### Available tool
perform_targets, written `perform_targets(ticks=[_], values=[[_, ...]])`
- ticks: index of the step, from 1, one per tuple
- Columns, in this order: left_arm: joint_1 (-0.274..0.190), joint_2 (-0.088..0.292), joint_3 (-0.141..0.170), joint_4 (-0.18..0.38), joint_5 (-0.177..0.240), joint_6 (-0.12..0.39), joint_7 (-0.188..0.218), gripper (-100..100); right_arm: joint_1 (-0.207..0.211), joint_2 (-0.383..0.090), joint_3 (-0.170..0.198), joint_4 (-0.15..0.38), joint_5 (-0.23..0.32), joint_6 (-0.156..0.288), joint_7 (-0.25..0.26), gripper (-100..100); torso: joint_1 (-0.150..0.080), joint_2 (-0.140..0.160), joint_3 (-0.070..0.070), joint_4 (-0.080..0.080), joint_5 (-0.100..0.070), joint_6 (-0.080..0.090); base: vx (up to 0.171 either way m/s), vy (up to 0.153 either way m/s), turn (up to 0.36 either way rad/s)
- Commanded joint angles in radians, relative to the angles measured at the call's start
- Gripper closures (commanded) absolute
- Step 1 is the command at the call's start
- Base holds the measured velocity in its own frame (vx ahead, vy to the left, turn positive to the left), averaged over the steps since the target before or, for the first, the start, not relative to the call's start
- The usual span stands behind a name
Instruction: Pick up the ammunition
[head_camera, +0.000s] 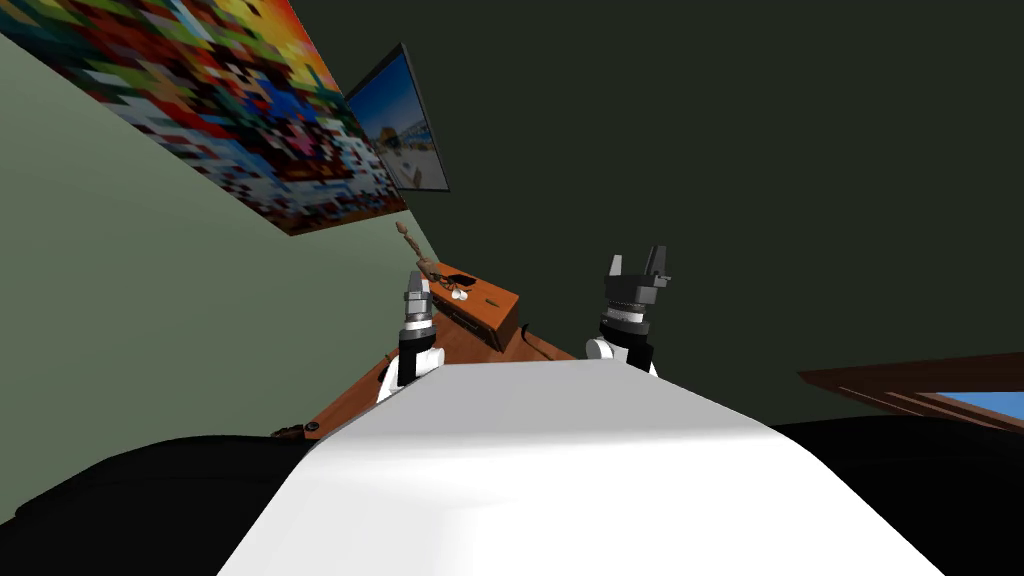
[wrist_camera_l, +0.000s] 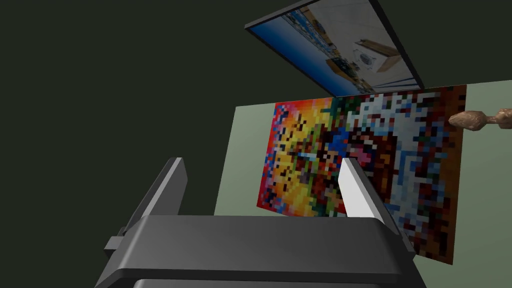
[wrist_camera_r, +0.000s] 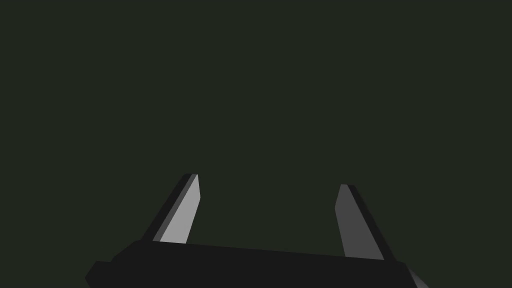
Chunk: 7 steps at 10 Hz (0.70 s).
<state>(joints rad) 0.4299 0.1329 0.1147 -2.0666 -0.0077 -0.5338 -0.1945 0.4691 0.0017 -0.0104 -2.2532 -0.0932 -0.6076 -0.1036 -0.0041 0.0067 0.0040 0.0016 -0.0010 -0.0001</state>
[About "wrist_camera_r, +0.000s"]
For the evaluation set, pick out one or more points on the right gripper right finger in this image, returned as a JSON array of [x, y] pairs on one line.
[[358, 232]]

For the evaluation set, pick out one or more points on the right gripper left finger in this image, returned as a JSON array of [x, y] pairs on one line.
[[180, 218]]

